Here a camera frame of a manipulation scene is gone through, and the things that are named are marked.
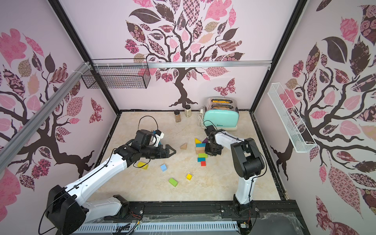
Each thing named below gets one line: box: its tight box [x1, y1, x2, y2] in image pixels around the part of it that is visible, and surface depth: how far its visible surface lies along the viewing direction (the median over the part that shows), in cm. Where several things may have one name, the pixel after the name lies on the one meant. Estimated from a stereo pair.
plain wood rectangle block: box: [195, 146, 206, 152], surface depth 99 cm
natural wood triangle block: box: [180, 142, 188, 150], surface depth 100 cm
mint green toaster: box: [203, 96, 240, 131], surface depth 102 cm
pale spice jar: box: [184, 104, 192, 118], surface depth 113 cm
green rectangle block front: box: [168, 177, 179, 188], surface depth 85 cm
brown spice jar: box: [173, 109, 182, 123], surface depth 114 cm
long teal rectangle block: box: [195, 142, 207, 148], surface depth 100 cm
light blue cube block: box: [160, 164, 168, 173], surface depth 89 cm
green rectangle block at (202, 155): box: [198, 153, 209, 159], surface depth 95 cm
